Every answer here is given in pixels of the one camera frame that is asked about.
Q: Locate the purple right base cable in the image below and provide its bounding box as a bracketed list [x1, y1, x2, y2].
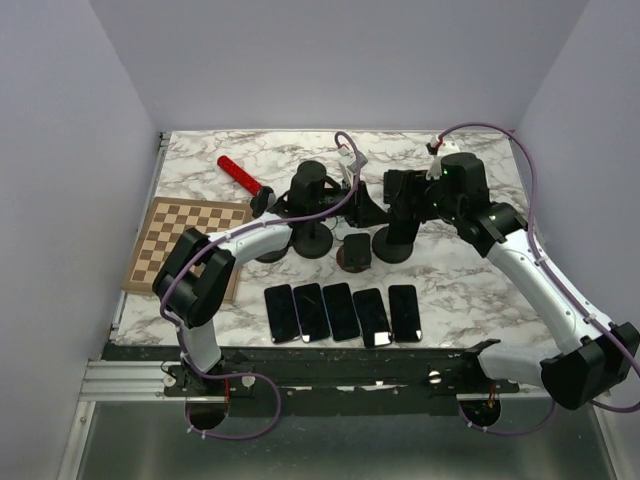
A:
[457, 399, 557, 437]

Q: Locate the black phone dark case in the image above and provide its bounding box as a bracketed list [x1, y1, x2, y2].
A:
[322, 283, 361, 342]

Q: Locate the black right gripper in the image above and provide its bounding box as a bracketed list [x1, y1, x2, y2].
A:
[391, 168, 463, 224]

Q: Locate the wooden chessboard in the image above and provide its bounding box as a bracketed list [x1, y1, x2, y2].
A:
[122, 197, 252, 295]

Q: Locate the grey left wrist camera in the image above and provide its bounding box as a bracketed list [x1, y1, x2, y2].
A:
[338, 145, 368, 188]

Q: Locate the black front mounting rail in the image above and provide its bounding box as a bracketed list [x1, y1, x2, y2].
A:
[164, 344, 521, 416]

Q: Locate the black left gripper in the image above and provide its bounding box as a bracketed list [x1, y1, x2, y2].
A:
[307, 175, 390, 228]

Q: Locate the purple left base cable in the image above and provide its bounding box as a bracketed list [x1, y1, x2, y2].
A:
[185, 374, 283, 442]

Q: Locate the black round-base stand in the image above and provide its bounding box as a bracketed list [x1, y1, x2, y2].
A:
[291, 221, 333, 259]
[372, 221, 419, 264]
[249, 186, 289, 264]

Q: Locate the black stand on wooden base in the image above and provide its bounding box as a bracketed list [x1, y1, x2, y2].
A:
[336, 233, 372, 273]

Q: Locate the pink-edged black phone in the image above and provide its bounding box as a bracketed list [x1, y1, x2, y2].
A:
[264, 284, 300, 344]

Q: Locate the small black phone stand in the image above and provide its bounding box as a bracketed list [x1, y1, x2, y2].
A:
[383, 170, 402, 205]

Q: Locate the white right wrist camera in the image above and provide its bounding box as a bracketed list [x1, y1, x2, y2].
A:
[426, 136, 461, 180]

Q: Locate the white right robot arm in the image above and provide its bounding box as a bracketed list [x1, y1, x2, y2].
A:
[383, 153, 639, 410]

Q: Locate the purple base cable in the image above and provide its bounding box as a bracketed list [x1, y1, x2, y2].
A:
[457, 399, 557, 437]
[185, 374, 283, 442]

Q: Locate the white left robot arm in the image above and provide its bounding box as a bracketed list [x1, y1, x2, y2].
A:
[152, 152, 387, 395]

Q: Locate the blue-edged black phone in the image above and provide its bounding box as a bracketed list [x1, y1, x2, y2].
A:
[293, 283, 331, 343]

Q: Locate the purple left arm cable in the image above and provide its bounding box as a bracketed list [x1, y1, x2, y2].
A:
[159, 130, 363, 376]

